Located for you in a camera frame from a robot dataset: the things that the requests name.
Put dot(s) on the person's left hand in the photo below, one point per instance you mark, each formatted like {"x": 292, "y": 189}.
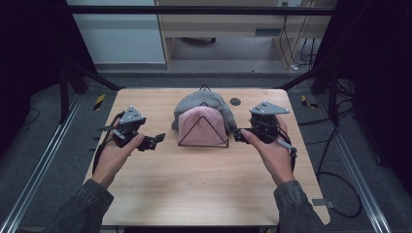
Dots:
{"x": 111, "y": 158}

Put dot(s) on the aluminium floor rail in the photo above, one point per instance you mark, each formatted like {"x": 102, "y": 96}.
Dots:
{"x": 356, "y": 168}
{"x": 42, "y": 161}

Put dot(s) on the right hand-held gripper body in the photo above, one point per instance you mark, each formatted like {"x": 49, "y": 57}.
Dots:
{"x": 267, "y": 109}

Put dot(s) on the grey round table grommet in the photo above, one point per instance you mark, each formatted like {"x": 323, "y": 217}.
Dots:
{"x": 235, "y": 101}

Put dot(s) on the grey tape strip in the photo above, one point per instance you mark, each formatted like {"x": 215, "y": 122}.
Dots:
{"x": 322, "y": 202}

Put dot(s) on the black frame strut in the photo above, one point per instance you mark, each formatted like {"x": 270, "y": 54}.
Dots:
{"x": 333, "y": 97}
{"x": 64, "y": 97}

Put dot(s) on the grey knit beanie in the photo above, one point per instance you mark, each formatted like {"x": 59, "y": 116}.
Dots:
{"x": 194, "y": 100}

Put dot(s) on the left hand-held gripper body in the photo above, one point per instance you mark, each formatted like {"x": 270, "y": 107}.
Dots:
{"x": 132, "y": 115}

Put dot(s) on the yellow black hazard tape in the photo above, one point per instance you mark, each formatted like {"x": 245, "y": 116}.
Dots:
{"x": 306, "y": 102}
{"x": 99, "y": 102}

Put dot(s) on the pink knit beanie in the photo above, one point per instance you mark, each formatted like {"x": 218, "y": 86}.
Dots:
{"x": 194, "y": 118}

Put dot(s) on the person's right hand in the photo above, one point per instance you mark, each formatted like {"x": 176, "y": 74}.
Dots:
{"x": 278, "y": 158}

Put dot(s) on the black horizontal frame bar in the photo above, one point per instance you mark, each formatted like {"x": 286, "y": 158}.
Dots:
{"x": 194, "y": 10}

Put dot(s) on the white cabinet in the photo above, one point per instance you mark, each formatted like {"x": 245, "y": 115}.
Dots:
{"x": 120, "y": 39}

